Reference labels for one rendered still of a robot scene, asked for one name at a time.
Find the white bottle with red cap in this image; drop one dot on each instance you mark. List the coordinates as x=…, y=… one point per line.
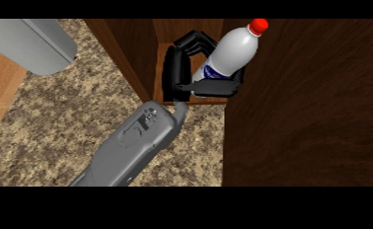
x=234, y=50

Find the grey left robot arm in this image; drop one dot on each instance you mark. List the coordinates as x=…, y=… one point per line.
x=136, y=140

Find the grey rounded appliance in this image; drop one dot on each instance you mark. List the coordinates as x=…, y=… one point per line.
x=35, y=45

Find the dark brown cabinet door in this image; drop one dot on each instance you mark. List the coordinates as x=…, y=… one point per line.
x=302, y=108

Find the brown wooden cabinet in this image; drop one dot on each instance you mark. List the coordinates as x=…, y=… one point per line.
x=133, y=48

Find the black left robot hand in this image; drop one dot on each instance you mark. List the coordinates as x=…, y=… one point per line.
x=176, y=71

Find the pale wooden panel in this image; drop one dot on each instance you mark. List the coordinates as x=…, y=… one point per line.
x=10, y=81

